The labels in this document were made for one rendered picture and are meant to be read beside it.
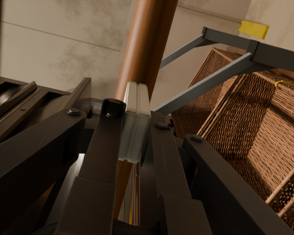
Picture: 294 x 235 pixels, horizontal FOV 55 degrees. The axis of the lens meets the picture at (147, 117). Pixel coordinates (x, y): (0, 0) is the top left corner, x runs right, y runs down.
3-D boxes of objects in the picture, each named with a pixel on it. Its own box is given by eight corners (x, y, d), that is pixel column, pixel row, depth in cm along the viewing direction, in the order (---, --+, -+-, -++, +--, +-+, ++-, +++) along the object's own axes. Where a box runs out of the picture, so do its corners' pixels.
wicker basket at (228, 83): (236, 171, 135) (181, 159, 132) (209, 124, 188) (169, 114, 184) (278, 74, 118) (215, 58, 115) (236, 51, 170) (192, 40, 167)
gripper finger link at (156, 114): (149, 142, 14) (207, 155, 14) (145, 108, 18) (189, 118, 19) (141, 168, 14) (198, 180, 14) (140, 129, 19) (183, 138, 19)
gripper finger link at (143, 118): (138, 113, 15) (151, 116, 15) (137, 82, 21) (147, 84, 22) (125, 162, 16) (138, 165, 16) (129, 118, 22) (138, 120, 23)
